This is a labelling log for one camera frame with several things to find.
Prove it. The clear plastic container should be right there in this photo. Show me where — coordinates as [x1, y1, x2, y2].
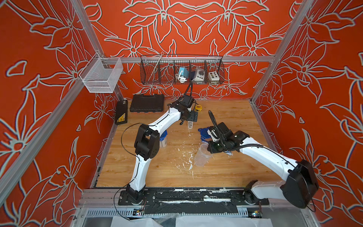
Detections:
[194, 143, 213, 166]
[159, 130, 167, 148]

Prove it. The blue container lid front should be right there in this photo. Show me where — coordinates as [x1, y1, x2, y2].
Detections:
[159, 130, 167, 141]

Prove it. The blue container lid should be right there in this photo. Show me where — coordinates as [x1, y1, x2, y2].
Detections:
[159, 130, 167, 141]
[198, 128, 211, 143]

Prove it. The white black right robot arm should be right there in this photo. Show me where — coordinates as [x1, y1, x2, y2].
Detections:
[208, 123, 319, 209]

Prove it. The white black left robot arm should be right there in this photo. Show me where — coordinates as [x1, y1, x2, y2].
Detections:
[126, 95, 198, 202]

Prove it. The yellow tape measure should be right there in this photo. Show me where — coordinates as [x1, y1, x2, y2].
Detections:
[194, 105, 202, 112]

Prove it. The blue container lid back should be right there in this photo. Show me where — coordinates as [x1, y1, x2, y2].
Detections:
[198, 128, 211, 143]

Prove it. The blue white device in basket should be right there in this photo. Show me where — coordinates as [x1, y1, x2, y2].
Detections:
[175, 67, 189, 83]

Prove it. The grey white device in basket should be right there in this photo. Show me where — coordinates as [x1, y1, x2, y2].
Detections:
[190, 68, 205, 83]

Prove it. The black tool case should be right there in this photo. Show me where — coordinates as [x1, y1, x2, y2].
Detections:
[130, 94, 164, 113]

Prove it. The white button box in basket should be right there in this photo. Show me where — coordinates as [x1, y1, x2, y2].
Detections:
[208, 71, 220, 84]

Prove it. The black box yellow label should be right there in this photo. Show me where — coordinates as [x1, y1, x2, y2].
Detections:
[114, 100, 128, 125]

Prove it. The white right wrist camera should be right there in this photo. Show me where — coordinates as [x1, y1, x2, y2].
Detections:
[207, 129, 219, 142]

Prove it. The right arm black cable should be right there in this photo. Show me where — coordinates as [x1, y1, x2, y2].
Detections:
[207, 110, 316, 213]

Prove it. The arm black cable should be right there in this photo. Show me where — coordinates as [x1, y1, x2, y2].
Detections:
[207, 110, 316, 213]
[112, 82, 194, 222]

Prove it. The black wire wall basket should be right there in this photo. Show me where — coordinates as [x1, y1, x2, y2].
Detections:
[140, 54, 225, 85]

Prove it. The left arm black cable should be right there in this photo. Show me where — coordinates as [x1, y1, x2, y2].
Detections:
[112, 82, 194, 222]

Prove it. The white wire basket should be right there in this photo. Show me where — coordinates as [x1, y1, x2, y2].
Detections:
[80, 54, 123, 93]

